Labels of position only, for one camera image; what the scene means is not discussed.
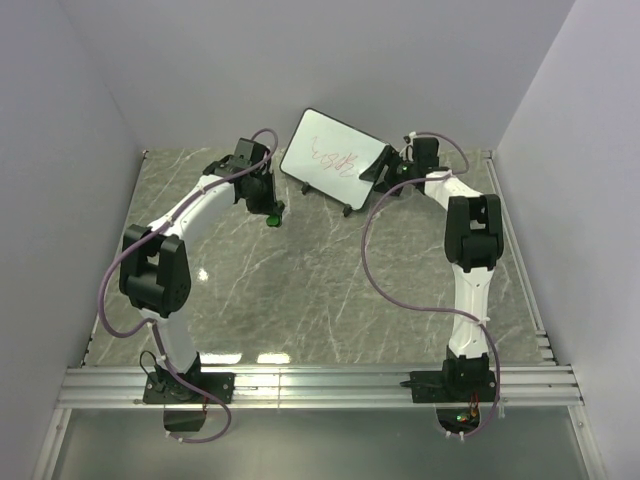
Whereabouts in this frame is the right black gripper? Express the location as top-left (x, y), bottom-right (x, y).
top-left (358, 146), bottom-right (417, 198)

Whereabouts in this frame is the aluminium mounting rail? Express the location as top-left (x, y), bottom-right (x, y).
top-left (55, 365), bottom-right (584, 410)

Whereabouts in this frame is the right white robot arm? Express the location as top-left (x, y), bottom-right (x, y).
top-left (376, 132), bottom-right (504, 404)

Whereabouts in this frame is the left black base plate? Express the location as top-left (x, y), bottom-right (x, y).
top-left (142, 369), bottom-right (236, 405)

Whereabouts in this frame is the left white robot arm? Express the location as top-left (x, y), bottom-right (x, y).
top-left (119, 138), bottom-right (285, 403)

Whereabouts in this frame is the green whiteboard eraser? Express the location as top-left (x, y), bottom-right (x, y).
top-left (266, 201), bottom-right (285, 228)

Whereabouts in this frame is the small whiteboard black frame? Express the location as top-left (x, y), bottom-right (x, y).
top-left (280, 108), bottom-right (389, 215)

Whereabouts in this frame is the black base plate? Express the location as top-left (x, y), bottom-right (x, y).
top-left (142, 369), bottom-right (236, 405)
top-left (400, 371), bottom-right (498, 404)

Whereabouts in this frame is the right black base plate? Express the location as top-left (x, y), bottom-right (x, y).
top-left (400, 371), bottom-right (498, 404)

